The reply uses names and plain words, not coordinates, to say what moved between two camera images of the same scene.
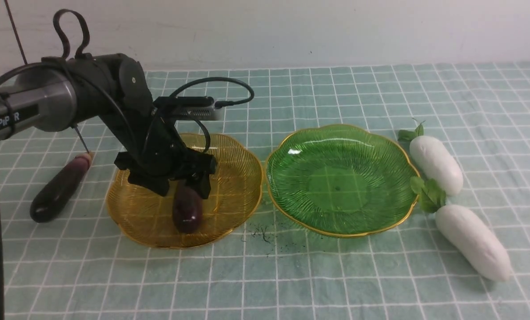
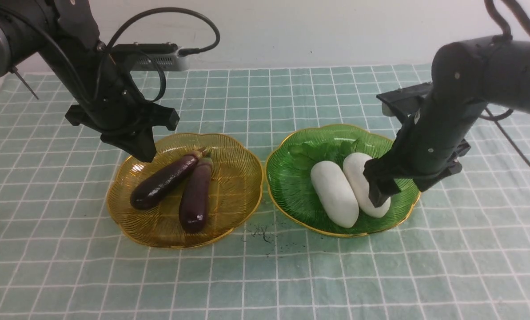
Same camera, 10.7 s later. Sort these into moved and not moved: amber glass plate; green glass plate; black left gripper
Moved: black left gripper
Not moved: green glass plate; amber glass plate
